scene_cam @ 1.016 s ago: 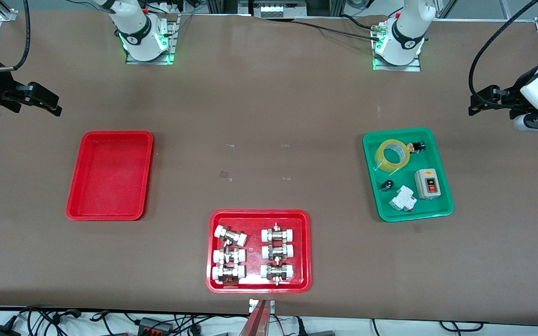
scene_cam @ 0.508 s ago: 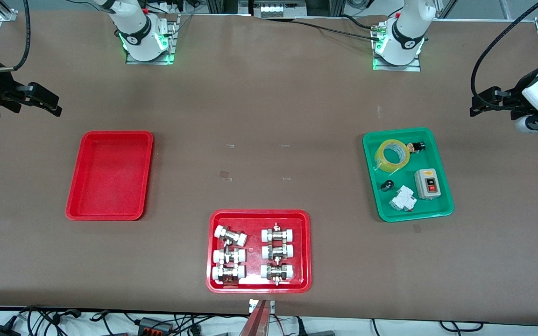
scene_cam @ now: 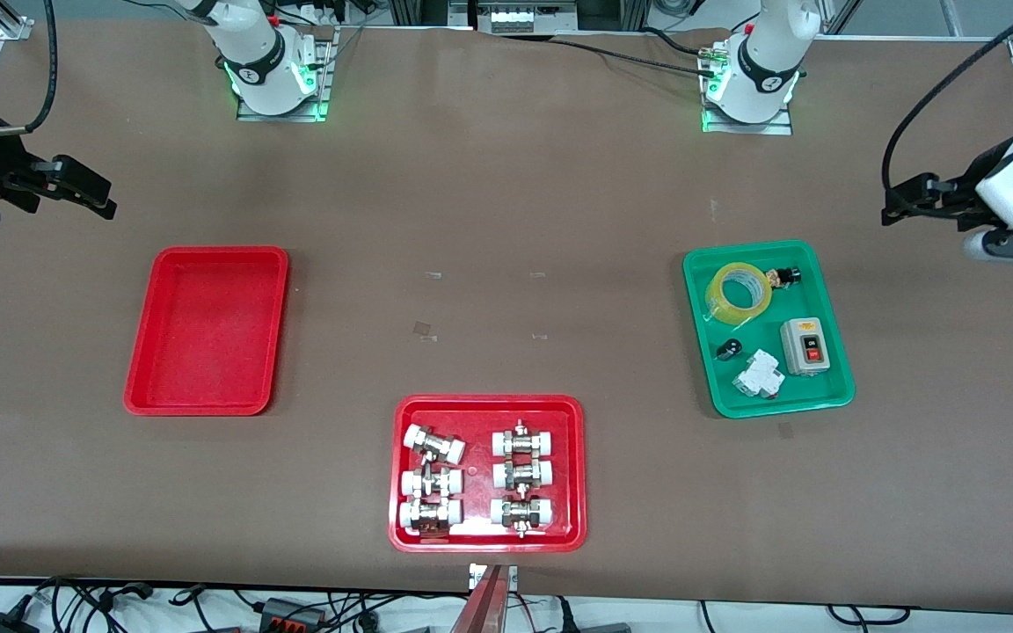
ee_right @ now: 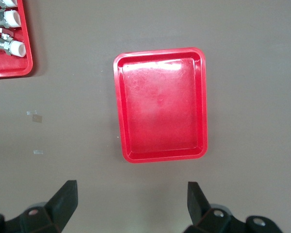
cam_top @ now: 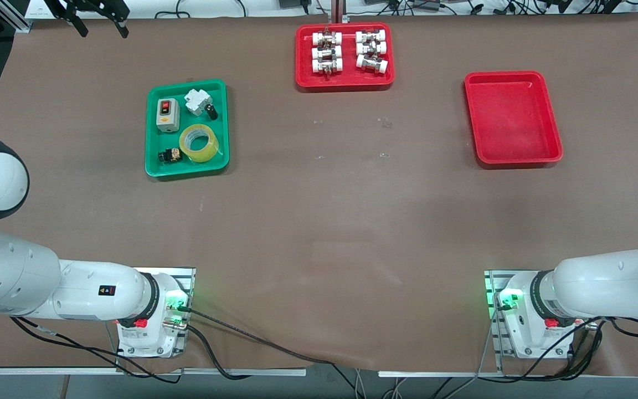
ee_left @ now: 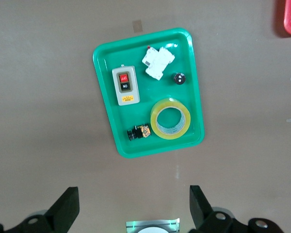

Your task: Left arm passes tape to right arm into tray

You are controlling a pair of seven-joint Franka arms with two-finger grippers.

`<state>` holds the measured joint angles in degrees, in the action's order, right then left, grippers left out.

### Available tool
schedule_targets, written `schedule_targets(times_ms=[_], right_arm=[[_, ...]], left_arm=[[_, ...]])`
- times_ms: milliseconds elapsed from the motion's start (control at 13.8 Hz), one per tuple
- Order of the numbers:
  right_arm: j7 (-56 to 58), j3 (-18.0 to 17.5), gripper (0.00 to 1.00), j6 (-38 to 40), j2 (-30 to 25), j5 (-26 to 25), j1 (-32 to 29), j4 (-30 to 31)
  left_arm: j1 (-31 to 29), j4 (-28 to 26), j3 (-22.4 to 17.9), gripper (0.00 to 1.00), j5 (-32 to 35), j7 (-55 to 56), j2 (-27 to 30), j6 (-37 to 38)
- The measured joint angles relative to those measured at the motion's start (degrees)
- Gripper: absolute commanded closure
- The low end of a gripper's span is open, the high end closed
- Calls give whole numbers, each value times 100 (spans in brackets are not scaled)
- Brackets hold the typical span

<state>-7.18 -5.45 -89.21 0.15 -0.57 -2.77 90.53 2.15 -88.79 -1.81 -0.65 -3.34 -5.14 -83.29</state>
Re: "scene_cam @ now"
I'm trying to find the empty red plastic tray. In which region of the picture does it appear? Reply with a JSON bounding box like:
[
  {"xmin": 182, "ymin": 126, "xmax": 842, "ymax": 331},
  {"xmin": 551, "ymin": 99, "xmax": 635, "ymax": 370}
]
[{"xmin": 123, "ymin": 245, "xmax": 290, "ymax": 417}]

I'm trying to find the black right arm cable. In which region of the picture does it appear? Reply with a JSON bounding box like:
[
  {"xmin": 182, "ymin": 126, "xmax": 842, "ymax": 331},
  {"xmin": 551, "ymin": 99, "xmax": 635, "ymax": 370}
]
[{"xmin": 0, "ymin": 0, "xmax": 60, "ymax": 136}]

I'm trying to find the white circuit breaker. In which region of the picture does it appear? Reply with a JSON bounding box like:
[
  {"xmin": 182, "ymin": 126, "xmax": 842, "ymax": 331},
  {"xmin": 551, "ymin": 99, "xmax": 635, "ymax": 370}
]
[{"xmin": 732, "ymin": 349, "xmax": 786, "ymax": 399}]

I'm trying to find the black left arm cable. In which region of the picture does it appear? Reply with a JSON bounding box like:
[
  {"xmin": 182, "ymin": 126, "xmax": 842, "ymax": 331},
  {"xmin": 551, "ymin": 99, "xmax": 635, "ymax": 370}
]
[{"xmin": 881, "ymin": 0, "xmax": 1013, "ymax": 191}]

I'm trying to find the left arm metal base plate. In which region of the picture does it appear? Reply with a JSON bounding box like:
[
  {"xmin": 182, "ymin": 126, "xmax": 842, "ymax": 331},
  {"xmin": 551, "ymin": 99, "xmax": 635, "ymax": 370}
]
[{"xmin": 702, "ymin": 40, "xmax": 794, "ymax": 135}]

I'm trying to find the yellow clear tape roll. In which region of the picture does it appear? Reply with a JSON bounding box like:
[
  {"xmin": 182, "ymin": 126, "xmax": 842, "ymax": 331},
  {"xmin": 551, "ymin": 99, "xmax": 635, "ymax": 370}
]
[{"xmin": 705, "ymin": 261, "xmax": 774, "ymax": 326}]

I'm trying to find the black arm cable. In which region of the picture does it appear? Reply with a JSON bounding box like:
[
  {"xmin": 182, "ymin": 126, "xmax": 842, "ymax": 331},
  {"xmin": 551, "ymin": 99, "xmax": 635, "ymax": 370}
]
[
  {"xmin": 881, "ymin": 0, "xmax": 1013, "ymax": 191},
  {"xmin": 0, "ymin": 0, "xmax": 60, "ymax": 136}
]

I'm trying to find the black table cable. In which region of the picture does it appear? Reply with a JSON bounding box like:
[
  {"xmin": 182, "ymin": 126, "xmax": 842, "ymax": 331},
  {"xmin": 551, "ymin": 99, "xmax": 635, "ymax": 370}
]
[{"xmin": 550, "ymin": 28, "xmax": 723, "ymax": 76}]

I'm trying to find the aluminium profile bar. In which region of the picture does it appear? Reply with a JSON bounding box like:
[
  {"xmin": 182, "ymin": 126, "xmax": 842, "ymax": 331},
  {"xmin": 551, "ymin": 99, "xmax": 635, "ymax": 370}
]
[{"xmin": 449, "ymin": 563, "xmax": 518, "ymax": 633}]

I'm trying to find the grey push button switch box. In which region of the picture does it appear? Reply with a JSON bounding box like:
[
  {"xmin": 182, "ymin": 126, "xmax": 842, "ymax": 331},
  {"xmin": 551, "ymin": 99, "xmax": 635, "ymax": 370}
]
[{"xmin": 779, "ymin": 317, "xmax": 831, "ymax": 377}]

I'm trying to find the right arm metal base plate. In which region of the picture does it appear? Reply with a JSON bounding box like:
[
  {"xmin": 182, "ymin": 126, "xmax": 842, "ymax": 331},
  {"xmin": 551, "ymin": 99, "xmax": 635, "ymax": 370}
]
[{"xmin": 237, "ymin": 26, "xmax": 333, "ymax": 122}]

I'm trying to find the grey connector box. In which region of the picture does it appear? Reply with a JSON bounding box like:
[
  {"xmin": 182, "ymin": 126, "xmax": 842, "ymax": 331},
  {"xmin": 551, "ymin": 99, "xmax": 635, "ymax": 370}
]
[{"xmin": 260, "ymin": 598, "xmax": 327, "ymax": 630}]

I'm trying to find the tilted white metal pipe fitting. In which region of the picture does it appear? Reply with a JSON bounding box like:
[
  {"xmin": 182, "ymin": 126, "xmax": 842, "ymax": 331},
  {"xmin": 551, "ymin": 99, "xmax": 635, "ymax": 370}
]
[{"xmin": 404, "ymin": 425, "xmax": 466, "ymax": 465}]

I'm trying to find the white power strip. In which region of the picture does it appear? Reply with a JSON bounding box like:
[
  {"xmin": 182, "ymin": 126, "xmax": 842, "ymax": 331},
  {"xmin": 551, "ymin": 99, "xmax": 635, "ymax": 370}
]
[{"xmin": 489, "ymin": 0, "xmax": 579, "ymax": 34}]

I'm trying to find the red tray with fittings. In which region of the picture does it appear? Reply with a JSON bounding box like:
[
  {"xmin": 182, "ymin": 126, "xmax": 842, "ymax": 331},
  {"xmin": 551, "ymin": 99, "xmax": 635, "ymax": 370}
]
[{"xmin": 388, "ymin": 394, "xmax": 587, "ymax": 553}]

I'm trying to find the green plastic tray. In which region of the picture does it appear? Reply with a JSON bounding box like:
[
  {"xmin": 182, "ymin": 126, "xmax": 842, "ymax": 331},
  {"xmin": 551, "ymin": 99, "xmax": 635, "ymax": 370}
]
[{"xmin": 682, "ymin": 239, "xmax": 856, "ymax": 419}]

